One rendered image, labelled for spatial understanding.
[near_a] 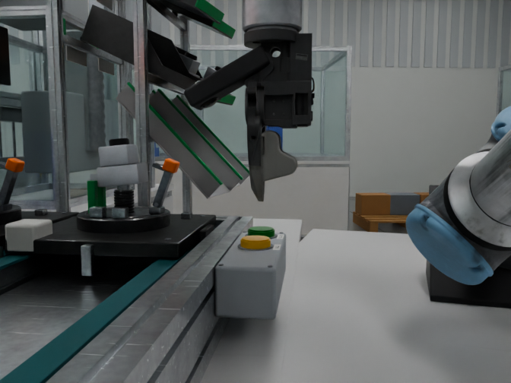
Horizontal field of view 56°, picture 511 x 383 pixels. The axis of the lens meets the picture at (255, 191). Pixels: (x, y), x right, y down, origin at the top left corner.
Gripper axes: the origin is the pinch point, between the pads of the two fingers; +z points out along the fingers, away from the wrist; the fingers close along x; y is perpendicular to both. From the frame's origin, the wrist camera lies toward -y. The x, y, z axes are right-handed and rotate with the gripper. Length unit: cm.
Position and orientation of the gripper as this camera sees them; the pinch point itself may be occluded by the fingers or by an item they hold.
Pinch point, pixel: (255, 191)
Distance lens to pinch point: 62.9
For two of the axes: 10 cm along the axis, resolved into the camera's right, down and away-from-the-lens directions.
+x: 1.2, -1.1, 9.9
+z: 0.0, 9.9, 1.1
